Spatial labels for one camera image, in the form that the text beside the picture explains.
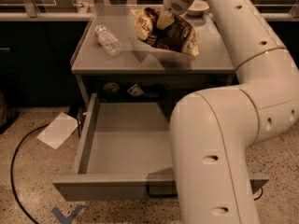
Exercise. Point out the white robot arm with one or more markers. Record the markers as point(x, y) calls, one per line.
point(268, 75)

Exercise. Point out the clear plastic water bottle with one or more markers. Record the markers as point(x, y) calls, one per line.
point(106, 39)

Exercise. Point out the white paper sheet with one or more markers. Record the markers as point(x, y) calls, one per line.
point(58, 131)

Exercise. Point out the round grey object in cabinet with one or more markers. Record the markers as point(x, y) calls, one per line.
point(111, 88)

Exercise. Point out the grey open top drawer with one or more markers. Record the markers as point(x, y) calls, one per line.
point(124, 153)

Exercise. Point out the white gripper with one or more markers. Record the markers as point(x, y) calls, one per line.
point(173, 4)

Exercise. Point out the black drawer handle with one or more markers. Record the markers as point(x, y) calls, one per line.
point(161, 192)

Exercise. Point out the grey metal counter cabinet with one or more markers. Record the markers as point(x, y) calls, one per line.
point(145, 65)

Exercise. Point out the brown chip bag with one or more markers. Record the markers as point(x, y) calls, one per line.
point(180, 36)

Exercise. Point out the white bowl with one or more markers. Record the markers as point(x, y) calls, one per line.
point(197, 8)

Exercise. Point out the white tag in cabinet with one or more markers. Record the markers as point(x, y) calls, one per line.
point(135, 91)

